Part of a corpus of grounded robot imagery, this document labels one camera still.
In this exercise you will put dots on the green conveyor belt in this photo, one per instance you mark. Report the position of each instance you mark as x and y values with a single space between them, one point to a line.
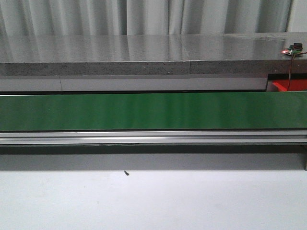
208 110

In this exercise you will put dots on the red plastic bin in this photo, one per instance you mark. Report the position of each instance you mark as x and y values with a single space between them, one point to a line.
293 85

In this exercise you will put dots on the small green circuit board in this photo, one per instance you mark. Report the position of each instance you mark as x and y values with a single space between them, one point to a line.
296 49

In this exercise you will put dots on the white pleated curtain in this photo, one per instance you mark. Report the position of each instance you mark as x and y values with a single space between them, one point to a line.
150 17

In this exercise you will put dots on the aluminium conveyor frame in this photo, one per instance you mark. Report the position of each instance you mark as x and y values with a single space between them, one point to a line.
154 150

